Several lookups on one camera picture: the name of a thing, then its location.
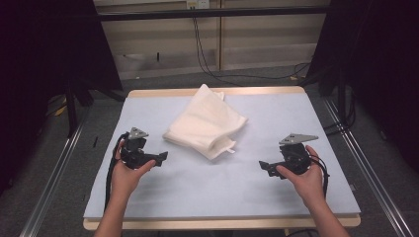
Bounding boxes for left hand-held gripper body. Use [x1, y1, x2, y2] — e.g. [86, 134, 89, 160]
[120, 126, 159, 171]

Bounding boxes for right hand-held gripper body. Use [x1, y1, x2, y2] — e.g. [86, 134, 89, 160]
[279, 132, 319, 176]

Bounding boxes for white cloth towel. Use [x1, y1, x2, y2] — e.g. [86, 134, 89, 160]
[162, 83, 249, 161]

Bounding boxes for person's left hand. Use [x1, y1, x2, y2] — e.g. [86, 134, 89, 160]
[111, 140, 157, 198]

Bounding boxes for person's right hand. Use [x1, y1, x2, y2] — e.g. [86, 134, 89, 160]
[276, 145, 325, 208]

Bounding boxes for light blue table mat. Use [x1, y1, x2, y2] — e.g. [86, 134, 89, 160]
[83, 92, 362, 220]

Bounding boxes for wooden table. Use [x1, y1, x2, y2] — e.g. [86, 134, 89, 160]
[82, 86, 362, 231]

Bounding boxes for black metal stand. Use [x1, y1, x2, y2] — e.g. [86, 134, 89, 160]
[63, 82, 126, 137]

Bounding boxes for dark curtain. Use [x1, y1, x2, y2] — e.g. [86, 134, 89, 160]
[0, 0, 124, 196]
[307, 0, 419, 172]

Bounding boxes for black horizontal bar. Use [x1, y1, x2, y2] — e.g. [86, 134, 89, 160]
[98, 5, 330, 23]

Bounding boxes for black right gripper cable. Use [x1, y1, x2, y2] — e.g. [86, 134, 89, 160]
[308, 154, 330, 199]

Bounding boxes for black floor cables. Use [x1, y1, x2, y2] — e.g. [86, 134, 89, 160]
[324, 92, 357, 136]

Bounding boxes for metal floor rail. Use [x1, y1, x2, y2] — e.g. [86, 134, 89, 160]
[19, 108, 90, 237]
[322, 98, 414, 237]

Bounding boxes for black wall cable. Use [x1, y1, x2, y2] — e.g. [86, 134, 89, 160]
[192, 16, 312, 87]

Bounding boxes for white wall outlet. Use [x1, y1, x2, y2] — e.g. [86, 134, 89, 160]
[186, 0, 210, 10]

